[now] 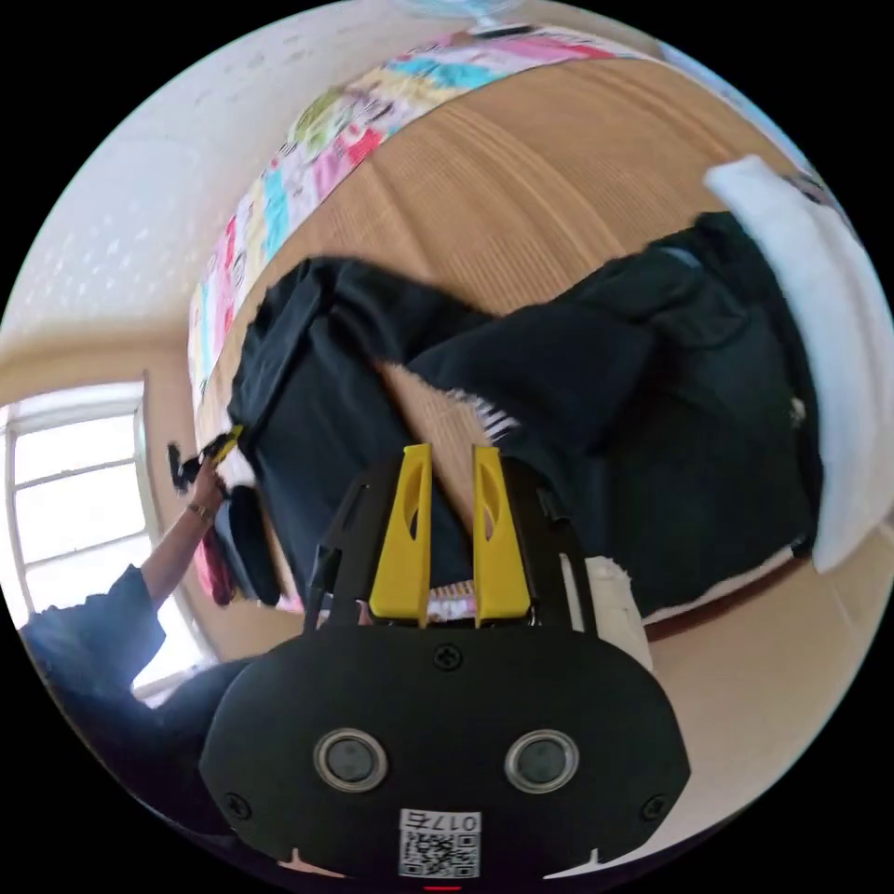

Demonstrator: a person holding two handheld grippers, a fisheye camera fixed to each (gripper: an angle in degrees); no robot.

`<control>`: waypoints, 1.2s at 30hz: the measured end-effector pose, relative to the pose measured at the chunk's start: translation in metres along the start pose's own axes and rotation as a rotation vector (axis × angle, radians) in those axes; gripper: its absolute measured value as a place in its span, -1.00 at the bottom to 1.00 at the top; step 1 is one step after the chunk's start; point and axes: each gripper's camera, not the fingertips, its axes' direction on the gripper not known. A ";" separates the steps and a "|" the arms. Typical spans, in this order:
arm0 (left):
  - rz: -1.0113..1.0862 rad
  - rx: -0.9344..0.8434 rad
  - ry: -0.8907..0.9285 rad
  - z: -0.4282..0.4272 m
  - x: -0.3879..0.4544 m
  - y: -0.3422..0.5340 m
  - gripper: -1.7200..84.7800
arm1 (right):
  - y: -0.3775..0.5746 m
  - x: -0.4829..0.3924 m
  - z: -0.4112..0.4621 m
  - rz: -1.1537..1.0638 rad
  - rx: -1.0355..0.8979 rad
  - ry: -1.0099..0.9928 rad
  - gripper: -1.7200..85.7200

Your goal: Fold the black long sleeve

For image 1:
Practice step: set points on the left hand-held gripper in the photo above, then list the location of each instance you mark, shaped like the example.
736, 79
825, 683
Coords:
183, 469

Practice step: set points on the person's body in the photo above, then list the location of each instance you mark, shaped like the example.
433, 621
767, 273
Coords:
133, 684

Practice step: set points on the white fleece cloth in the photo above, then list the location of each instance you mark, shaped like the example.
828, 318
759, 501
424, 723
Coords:
810, 293

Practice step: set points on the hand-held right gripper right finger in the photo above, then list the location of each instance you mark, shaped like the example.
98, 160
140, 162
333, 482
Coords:
499, 559

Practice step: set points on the person's left hand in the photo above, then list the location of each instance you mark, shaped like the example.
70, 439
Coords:
207, 494

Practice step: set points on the black long sleeve shirt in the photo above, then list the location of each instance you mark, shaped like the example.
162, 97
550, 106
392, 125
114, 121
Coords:
663, 419

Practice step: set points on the bed with woven mat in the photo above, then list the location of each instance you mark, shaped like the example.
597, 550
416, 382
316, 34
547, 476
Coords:
531, 181

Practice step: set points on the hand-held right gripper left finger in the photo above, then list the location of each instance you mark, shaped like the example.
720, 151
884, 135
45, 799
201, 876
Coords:
401, 552

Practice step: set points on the window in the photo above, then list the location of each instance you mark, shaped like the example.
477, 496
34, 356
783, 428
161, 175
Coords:
77, 489

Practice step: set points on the person's left forearm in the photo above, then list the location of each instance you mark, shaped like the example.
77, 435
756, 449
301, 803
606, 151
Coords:
174, 552

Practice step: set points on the pile of clothes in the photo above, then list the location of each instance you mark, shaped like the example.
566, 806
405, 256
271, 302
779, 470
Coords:
244, 552

